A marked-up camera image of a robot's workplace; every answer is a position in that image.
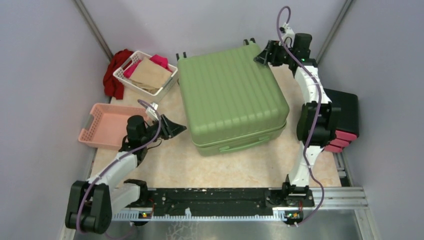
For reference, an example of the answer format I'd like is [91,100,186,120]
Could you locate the green hard-shell suitcase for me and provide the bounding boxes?
[177,40,290,157]

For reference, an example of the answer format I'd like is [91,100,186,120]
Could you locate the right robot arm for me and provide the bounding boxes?
[254,33,341,195]

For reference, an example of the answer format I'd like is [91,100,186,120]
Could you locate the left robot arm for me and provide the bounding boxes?
[65,114,187,234]

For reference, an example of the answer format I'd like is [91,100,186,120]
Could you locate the pink plastic basket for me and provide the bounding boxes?
[78,103,150,151]

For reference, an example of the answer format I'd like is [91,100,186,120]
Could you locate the tan folded cloth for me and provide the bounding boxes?
[129,57,172,95]

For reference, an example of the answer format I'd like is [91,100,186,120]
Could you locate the white plastic basket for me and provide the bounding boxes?
[112,50,179,102]

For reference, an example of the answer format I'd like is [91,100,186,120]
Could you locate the red cloth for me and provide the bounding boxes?
[102,49,134,100]

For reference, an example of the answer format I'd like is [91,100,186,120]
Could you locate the magenta cloth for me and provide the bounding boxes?
[123,54,173,78]

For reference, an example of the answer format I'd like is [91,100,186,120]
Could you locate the black and pink storage stack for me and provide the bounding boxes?
[324,88,360,153]

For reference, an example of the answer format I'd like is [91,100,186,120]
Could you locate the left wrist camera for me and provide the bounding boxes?
[144,102,159,121]

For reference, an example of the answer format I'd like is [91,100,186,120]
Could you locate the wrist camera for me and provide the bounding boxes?
[144,102,159,121]
[279,22,295,41]

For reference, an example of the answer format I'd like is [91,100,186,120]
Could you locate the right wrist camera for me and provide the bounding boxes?
[279,22,295,41]

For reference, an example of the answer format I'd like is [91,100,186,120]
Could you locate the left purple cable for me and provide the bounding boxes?
[75,99,163,240]

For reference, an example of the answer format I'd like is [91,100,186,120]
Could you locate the right aluminium corner post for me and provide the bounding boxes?
[316,0,355,64]

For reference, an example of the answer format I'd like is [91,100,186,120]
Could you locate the aluminium corner post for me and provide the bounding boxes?
[316,0,355,64]
[72,0,114,61]

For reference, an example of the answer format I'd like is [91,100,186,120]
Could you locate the left aluminium corner post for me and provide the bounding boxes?
[72,0,114,61]

